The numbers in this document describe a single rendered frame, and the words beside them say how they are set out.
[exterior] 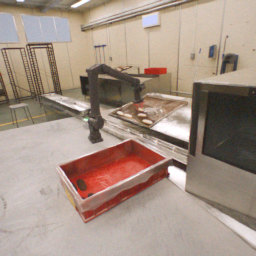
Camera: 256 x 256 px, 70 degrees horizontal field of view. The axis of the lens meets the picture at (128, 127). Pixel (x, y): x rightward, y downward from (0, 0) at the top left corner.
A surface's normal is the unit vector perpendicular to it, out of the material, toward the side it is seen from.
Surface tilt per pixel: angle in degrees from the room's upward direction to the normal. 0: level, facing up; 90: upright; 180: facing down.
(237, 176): 91
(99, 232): 0
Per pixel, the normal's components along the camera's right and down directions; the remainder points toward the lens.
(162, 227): -0.06, -0.93
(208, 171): -0.76, 0.29
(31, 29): 0.65, 0.26
